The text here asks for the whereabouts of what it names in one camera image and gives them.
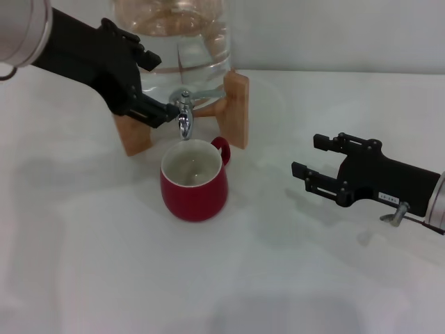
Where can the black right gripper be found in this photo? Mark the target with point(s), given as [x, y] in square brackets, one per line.
[389, 177]

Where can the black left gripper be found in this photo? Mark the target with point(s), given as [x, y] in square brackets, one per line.
[94, 59]

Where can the chrome faucet tap with lever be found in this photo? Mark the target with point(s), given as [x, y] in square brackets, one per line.
[183, 120]

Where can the red ceramic cup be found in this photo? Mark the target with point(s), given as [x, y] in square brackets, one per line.
[194, 202]

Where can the clear glass water dispenser jar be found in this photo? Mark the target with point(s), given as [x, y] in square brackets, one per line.
[194, 45]

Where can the wooden dispenser stand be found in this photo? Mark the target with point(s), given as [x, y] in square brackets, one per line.
[236, 104]

